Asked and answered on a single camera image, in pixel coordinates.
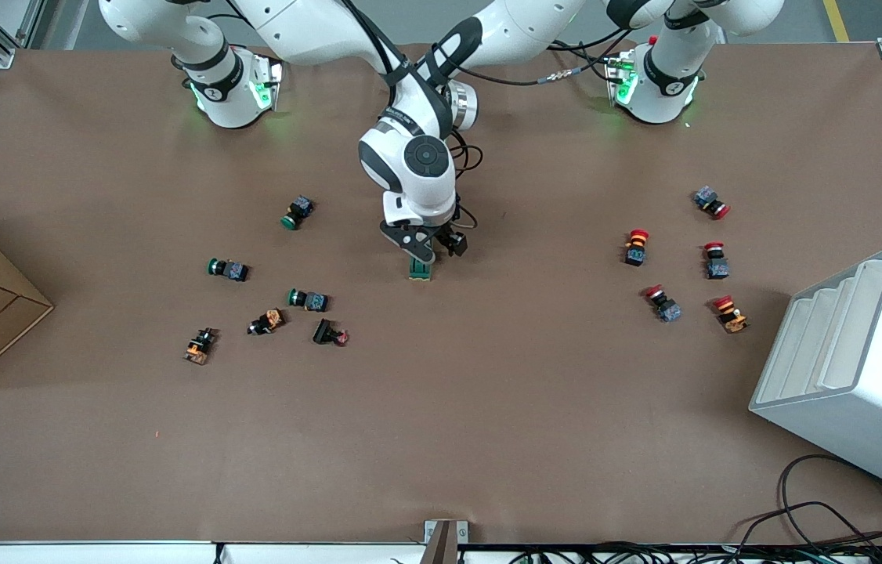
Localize metal table edge bracket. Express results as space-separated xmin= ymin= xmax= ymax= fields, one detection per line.
xmin=424 ymin=519 xmax=469 ymax=564

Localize black square pushbutton red terminals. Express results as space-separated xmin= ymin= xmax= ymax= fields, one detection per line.
xmin=313 ymin=318 xmax=349 ymax=346

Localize white stepped storage rack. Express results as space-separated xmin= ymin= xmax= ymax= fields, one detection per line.
xmin=749 ymin=242 xmax=882 ymax=504

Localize orange black pushbutton switch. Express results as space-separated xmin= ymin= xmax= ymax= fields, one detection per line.
xmin=248 ymin=309 xmax=286 ymax=336

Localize black cable metal connector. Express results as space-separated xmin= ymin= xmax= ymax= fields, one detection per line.
xmin=480 ymin=27 xmax=645 ymax=87

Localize black floor cable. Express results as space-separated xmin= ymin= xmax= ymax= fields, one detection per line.
xmin=739 ymin=501 xmax=882 ymax=551
xmin=778 ymin=454 xmax=882 ymax=549

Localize orange black selector switch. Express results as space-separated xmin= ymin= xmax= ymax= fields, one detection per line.
xmin=183 ymin=327 xmax=218 ymax=365

